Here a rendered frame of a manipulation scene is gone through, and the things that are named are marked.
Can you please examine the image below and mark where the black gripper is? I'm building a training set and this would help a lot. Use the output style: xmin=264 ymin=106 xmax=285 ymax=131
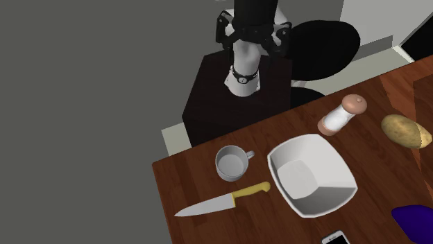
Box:
xmin=215 ymin=0 xmax=293 ymax=57

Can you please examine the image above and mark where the black chair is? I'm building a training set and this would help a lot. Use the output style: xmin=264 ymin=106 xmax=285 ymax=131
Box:
xmin=289 ymin=19 xmax=362 ymax=110

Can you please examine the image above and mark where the dark robot stand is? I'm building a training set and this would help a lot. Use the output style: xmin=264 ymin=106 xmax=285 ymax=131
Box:
xmin=182 ymin=49 xmax=293 ymax=148

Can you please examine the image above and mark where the white and wood salt shaker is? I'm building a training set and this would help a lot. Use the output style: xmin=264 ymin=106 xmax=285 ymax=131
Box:
xmin=316 ymin=94 xmax=368 ymax=137

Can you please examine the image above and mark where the white mug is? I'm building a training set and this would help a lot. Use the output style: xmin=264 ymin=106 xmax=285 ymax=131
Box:
xmin=214 ymin=144 xmax=255 ymax=183

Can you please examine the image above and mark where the white square bowl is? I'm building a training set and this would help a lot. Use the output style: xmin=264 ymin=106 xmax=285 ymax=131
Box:
xmin=266 ymin=133 xmax=359 ymax=219

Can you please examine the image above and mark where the brown potato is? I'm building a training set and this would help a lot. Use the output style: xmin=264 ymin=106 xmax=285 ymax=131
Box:
xmin=380 ymin=114 xmax=433 ymax=150

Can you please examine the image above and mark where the brown wooden table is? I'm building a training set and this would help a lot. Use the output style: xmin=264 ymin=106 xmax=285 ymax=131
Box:
xmin=151 ymin=54 xmax=433 ymax=244

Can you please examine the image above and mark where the white smartphone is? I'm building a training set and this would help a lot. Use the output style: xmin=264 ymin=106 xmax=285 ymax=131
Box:
xmin=321 ymin=229 xmax=351 ymax=244

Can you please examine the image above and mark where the purple flat object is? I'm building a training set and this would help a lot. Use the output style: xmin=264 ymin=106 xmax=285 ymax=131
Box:
xmin=391 ymin=204 xmax=433 ymax=244

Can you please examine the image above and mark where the yellow handled kitchen knife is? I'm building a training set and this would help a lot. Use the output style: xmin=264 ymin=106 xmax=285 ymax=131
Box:
xmin=173 ymin=181 xmax=272 ymax=218

